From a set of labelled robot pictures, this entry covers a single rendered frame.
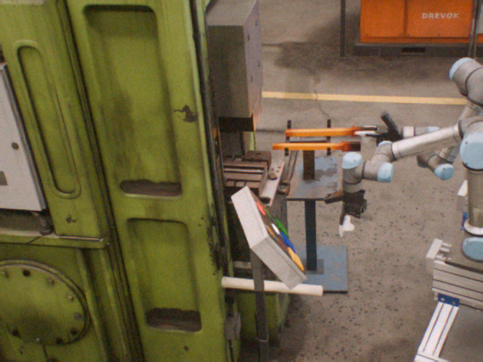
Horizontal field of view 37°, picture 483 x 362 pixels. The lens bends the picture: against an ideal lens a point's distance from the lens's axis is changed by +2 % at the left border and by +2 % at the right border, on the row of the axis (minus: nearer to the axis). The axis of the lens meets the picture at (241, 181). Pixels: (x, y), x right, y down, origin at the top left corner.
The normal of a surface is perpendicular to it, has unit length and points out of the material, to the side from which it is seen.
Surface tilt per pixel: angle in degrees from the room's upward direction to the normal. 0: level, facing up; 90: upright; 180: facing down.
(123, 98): 89
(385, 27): 90
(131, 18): 89
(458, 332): 0
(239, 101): 90
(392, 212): 0
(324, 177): 0
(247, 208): 30
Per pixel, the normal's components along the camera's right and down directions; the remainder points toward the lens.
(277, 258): 0.22, 0.53
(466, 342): -0.07, -0.83
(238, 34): -0.21, 0.55
